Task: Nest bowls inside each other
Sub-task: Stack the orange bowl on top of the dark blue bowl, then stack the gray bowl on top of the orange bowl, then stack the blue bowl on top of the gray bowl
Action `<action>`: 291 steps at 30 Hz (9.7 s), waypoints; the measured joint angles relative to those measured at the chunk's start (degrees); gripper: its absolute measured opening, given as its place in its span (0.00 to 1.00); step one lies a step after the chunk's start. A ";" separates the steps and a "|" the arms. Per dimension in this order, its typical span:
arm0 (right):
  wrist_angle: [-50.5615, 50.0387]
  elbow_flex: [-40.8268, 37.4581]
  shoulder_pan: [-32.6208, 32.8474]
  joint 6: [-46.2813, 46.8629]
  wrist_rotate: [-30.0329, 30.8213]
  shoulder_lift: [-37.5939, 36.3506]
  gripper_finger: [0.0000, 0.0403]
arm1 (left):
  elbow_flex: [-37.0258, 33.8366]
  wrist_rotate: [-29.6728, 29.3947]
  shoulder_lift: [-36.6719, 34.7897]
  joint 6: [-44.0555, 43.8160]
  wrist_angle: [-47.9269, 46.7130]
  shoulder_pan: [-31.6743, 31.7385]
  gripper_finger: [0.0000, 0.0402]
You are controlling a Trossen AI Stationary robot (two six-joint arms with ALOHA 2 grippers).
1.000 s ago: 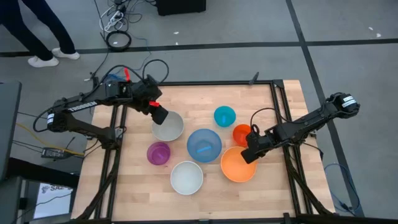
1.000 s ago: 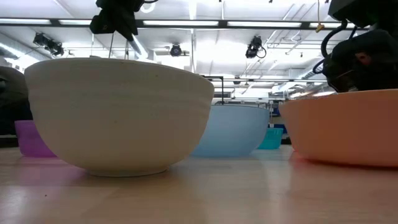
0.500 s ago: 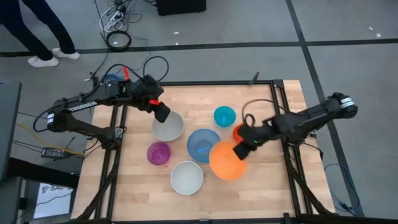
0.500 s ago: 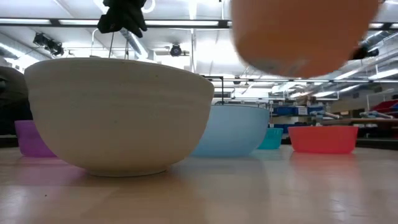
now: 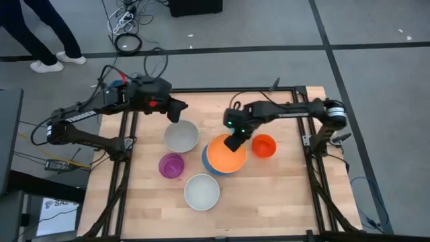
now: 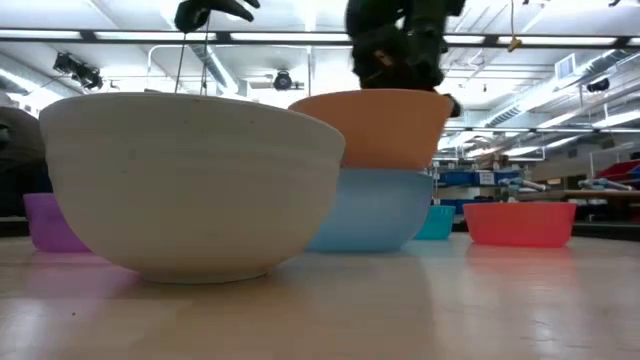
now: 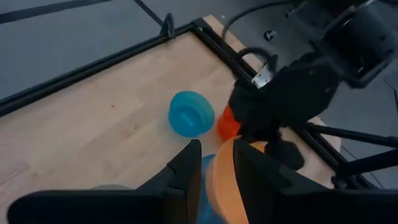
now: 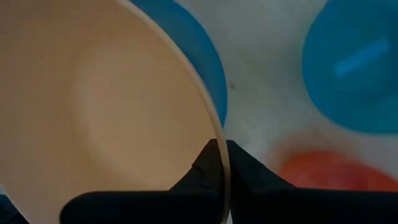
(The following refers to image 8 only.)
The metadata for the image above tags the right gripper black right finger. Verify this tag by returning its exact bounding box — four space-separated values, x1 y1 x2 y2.
226 139 398 224

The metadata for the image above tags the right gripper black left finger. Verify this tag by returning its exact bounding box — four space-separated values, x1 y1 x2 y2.
60 138 228 224

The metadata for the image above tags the cream plastic bowl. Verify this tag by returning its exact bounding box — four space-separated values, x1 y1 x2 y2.
0 0 233 224

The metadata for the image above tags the orange plastic bowl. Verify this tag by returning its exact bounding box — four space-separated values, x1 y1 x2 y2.
275 149 398 192

